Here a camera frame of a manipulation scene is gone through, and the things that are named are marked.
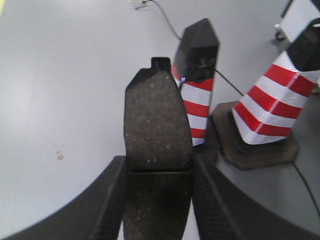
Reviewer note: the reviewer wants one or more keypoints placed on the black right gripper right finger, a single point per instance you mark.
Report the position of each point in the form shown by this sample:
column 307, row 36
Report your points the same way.
column 224, row 212

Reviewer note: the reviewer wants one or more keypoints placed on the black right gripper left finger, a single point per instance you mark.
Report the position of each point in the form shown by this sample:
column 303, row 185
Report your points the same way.
column 95, row 214

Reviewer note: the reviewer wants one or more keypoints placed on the brake pad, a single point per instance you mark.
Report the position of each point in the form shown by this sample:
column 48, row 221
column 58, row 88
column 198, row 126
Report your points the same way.
column 159, row 150

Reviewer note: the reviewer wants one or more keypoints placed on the right red white cone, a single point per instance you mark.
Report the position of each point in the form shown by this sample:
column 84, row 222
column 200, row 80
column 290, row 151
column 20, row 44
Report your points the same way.
column 256, row 131

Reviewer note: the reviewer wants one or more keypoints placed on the red white cone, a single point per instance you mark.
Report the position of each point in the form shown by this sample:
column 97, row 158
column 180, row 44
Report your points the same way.
column 193, row 68
column 256, row 131

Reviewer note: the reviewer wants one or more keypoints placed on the left red white cone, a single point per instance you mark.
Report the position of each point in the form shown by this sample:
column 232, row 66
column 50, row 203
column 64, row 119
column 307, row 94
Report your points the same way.
column 193, row 68

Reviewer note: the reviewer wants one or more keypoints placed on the white wheeled cabinet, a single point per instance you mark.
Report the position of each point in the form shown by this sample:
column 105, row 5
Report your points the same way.
column 295, row 17

